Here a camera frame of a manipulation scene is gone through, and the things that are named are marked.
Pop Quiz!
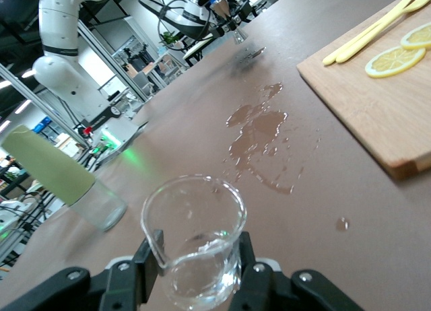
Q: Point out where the white background table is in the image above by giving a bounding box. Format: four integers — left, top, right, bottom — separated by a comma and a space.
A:
183, 38, 216, 68

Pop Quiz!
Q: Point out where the wooden cutting board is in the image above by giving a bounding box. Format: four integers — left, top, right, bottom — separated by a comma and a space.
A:
296, 0, 431, 181

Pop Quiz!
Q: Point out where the glass bottle with green sleeve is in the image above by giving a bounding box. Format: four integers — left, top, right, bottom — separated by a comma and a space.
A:
1, 124, 129, 233

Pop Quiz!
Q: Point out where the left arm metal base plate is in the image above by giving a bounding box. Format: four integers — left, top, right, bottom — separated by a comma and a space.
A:
97, 122, 149, 157

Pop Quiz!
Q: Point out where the large liquid spill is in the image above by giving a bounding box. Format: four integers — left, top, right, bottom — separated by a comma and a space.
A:
222, 83, 304, 195

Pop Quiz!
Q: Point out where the yellow plastic knife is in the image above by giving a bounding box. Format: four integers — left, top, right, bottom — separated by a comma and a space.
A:
322, 0, 422, 65

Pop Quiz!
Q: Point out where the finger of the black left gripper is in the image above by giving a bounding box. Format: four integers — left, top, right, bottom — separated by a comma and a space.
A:
208, 21, 232, 38
232, 0, 254, 25

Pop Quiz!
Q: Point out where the yellow lemon slice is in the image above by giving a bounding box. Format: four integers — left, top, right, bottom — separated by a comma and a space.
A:
400, 22, 431, 50
365, 45, 428, 79

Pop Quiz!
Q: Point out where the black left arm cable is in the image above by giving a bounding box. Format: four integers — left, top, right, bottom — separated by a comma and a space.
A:
129, 0, 216, 41

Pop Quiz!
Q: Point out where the small clear glass measuring cup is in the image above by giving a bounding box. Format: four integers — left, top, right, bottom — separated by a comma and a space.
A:
140, 174, 249, 311

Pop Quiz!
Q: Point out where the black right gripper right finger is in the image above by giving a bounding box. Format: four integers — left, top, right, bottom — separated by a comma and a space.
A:
228, 232, 364, 311

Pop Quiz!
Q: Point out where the small liquid spill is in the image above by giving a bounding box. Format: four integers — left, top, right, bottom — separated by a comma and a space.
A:
235, 46, 267, 65

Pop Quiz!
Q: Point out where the brown paper table cover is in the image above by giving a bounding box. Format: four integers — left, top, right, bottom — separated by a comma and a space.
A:
0, 0, 431, 311

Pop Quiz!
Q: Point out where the aluminium frame post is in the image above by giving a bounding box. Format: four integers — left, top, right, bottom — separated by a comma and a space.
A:
0, 63, 88, 149

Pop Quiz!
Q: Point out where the green potted plant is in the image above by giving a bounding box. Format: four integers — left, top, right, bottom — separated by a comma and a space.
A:
160, 30, 185, 49

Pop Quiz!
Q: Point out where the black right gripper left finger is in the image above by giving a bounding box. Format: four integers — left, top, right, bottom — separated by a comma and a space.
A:
0, 229, 165, 311

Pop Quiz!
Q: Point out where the yellow plastic fork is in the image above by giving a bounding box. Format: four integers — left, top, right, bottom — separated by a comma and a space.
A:
335, 0, 431, 63

